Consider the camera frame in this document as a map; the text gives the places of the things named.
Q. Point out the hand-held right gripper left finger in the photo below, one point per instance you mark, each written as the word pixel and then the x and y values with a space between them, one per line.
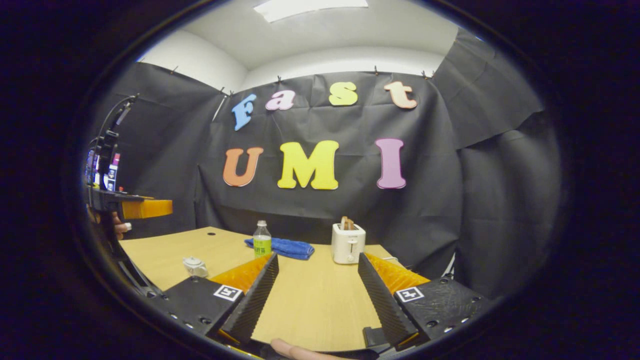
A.
pixel 255 300

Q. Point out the bread slice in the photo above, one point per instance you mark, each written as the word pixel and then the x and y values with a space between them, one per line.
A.
pixel 347 223

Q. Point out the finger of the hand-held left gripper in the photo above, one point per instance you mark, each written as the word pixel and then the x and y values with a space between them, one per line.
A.
pixel 145 209

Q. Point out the white teacup lid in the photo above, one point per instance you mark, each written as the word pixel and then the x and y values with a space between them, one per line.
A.
pixel 191 262

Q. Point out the green label water bottle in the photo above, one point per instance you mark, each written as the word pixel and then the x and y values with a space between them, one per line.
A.
pixel 262 245

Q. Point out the white teacup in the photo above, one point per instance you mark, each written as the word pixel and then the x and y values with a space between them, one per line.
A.
pixel 197 272

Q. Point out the white toaster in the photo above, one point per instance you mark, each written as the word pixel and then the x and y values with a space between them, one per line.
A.
pixel 347 245

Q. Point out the black backdrop cloth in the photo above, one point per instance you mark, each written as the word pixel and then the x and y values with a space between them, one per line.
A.
pixel 450 175

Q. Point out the computer monitor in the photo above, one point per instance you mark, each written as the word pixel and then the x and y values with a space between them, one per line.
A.
pixel 113 172

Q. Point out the blue towel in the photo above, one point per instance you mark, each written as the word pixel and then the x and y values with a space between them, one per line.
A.
pixel 292 248

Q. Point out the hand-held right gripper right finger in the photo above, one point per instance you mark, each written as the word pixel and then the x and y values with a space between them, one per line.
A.
pixel 382 300

